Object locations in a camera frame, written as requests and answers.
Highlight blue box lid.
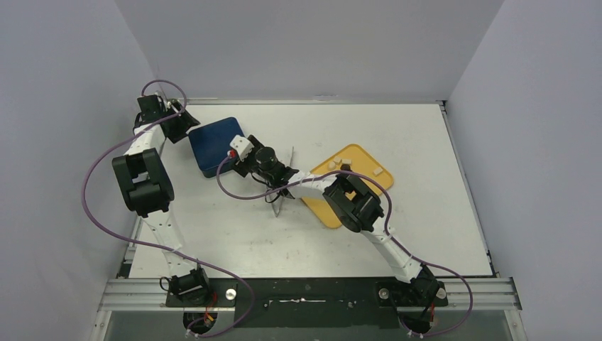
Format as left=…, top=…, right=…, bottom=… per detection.
left=188, top=117, right=243, bottom=167

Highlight metal tongs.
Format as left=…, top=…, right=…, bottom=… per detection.
left=267, top=146, right=295, bottom=218

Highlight blue chocolate box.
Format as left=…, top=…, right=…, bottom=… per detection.
left=198, top=162, right=219, bottom=178

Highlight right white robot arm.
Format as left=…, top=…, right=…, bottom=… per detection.
left=228, top=135, right=447, bottom=304

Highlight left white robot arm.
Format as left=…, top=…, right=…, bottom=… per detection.
left=111, top=93, right=214, bottom=305

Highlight yellow plastic tray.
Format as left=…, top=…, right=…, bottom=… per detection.
left=300, top=143, right=395, bottom=230

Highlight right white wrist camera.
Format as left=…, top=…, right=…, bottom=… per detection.
left=227, top=135, right=254, bottom=161

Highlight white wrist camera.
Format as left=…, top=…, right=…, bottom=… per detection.
left=227, top=135, right=254, bottom=161
left=164, top=99, right=182, bottom=116

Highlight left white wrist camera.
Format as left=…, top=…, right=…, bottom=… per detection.
left=164, top=99, right=182, bottom=116

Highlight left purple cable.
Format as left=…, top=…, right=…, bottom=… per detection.
left=80, top=79, right=256, bottom=340

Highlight purple cable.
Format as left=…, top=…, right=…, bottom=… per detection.
left=80, top=79, right=256, bottom=340
left=216, top=153, right=474, bottom=338

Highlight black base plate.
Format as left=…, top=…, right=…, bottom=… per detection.
left=165, top=277, right=449, bottom=329

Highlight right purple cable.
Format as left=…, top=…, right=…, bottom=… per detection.
left=216, top=153, right=474, bottom=338

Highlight aluminium rail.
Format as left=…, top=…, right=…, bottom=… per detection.
left=99, top=277, right=522, bottom=312

